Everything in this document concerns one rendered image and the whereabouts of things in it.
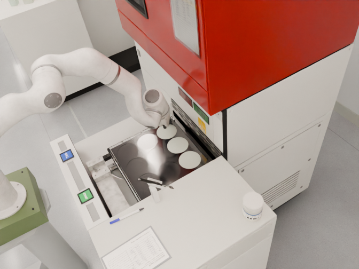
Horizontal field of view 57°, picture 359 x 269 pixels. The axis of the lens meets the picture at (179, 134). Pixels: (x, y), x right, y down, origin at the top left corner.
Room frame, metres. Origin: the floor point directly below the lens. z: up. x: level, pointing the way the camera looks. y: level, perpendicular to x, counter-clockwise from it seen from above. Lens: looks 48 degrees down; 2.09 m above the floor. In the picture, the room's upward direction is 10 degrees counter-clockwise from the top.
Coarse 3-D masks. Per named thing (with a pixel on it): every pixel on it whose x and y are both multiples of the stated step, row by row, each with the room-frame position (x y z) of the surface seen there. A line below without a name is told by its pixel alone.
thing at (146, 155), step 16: (176, 128) 1.13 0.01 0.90; (128, 144) 1.08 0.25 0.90; (144, 144) 1.06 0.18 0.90; (160, 144) 1.04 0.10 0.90; (192, 144) 1.01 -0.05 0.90; (128, 160) 0.98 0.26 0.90; (144, 160) 0.96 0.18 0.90; (160, 160) 0.95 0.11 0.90; (176, 160) 0.93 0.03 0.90; (128, 176) 0.89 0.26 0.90; (144, 176) 0.87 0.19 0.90; (160, 176) 0.86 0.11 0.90; (176, 176) 0.84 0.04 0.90; (144, 192) 0.79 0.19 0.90
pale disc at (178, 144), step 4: (172, 140) 1.05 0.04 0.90; (176, 140) 1.05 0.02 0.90; (180, 140) 1.05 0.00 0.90; (184, 140) 1.04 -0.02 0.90; (168, 144) 1.03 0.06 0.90; (172, 144) 1.03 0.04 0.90; (176, 144) 1.03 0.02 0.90; (180, 144) 1.02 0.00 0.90; (184, 144) 1.02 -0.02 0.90; (188, 144) 1.01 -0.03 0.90; (168, 148) 1.01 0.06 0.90; (172, 148) 1.00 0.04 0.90; (176, 148) 1.00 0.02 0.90; (180, 148) 1.00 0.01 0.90; (184, 148) 0.99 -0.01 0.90; (172, 152) 0.98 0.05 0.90; (176, 152) 0.98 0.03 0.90; (180, 152) 0.97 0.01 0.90
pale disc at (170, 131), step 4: (160, 128) 1.15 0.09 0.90; (168, 128) 1.14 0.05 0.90; (172, 128) 1.13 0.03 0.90; (160, 132) 1.12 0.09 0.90; (164, 132) 1.12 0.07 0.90; (168, 132) 1.11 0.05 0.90; (172, 132) 1.11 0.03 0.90; (160, 136) 1.09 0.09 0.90; (164, 136) 1.09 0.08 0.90; (168, 136) 1.09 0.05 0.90; (172, 136) 1.08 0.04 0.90
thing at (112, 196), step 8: (112, 176) 0.92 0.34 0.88; (96, 184) 0.89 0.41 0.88; (104, 184) 0.88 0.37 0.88; (112, 184) 0.87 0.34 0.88; (104, 192) 0.84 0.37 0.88; (112, 192) 0.83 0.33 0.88; (120, 192) 0.82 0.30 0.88; (112, 200) 0.79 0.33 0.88; (120, 200) 0.78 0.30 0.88; (112, 208) 0.75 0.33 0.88; (120, 208) 0.74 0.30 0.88
